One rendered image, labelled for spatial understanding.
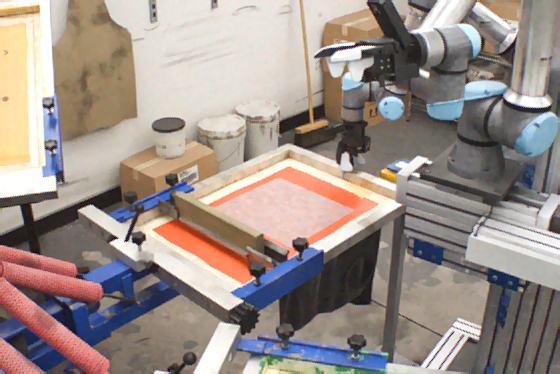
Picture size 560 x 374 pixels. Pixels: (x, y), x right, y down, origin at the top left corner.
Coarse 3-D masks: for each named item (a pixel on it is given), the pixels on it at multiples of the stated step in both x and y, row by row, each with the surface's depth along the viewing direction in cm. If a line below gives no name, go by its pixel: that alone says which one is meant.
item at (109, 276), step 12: (108, 264) 172; (120, 264) 172; (84, 276) 167; (96, 276) 167; (108, 276) 167; (120, 276) 169; (132, 276) 172; (144, 276) 175; (108, 288) 167; (120, 288) 170
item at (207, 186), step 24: (288, 144) 251; (240, 168) 233; (264, 168) 240; (336, 168) 233; (192, 192) 218; (384, 192) 221; (144, 216) 207; (384, 216) 204; (336, 240) 191; (360, 240) 198; (192, 264) 181
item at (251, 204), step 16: (272, 176) 235; (288, 176) 235; (304, 176) 235; (240, 192) 225; (256, 192) 225; (272, 192) 225; (288, 192) 224; (304, 192) 224; (224, 208) 215; (240, 208) 215; (256, 208) 215; (272, 208) 215; (176, 224) 207; (176, 240) 198; (192, 240) 198; (208, 240) 198
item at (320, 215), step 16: (320, 192) 224; (336, 192) 224; (288, 208) 215; (304, 208) 215; (320, 208) 215; (336, 208) 215; (352, 208) 215; (368, 208) 214; (256, 224) 206; (272, 224) 206; (288, 224) 206; (304, 224) 206; (320, 224) 206; (336, 224) 206; (272, 240) 198; (288, 240) 198; (208, 256) 191; (224, 256) 191; (240, 256) 191; (288, 256) 191; (224, 272) 184; (240, 272) 184
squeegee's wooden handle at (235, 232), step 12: (180, 192) 203; (180, 204) 202; (192, 204) 197; (204, 204) 196; (180, 216) 204; (192, 216) 199; (204, 216) 195; (216, 216) 191; (228, 216) 190; (216, 228) 192; (228, 228) 188; (240, 228) 184; (252, 228) 184; (228, 240) 190; (240, 240) 186; (252, 240) 182; (264, 252) 185
